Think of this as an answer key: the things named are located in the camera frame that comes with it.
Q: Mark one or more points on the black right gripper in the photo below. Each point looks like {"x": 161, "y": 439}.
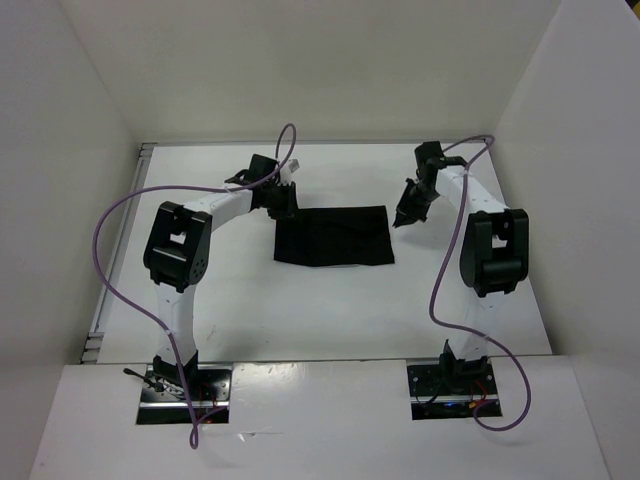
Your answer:
{"x": 405, "y": 208}

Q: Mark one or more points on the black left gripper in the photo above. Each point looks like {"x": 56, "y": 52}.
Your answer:
{"x": 290, "y": 206}

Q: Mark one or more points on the black skirt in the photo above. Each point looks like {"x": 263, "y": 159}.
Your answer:
{"x": 329, "y": 237}

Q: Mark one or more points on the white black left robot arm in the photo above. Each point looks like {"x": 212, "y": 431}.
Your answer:
{"x": 177, "y": 257}

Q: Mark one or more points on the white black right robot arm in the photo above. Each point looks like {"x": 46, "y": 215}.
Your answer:
{"x": 493, "y": 258}

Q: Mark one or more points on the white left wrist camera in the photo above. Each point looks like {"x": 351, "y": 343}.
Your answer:
{"x": 290, "y": 167}

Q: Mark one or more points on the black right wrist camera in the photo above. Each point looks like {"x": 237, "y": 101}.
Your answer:
{"x": 427, "y": 151}

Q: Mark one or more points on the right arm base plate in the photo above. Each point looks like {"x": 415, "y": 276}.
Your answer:
{"x": 431, "y": 398}

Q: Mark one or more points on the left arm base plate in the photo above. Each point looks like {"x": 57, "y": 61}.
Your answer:
{"x": 162, "y": 403}

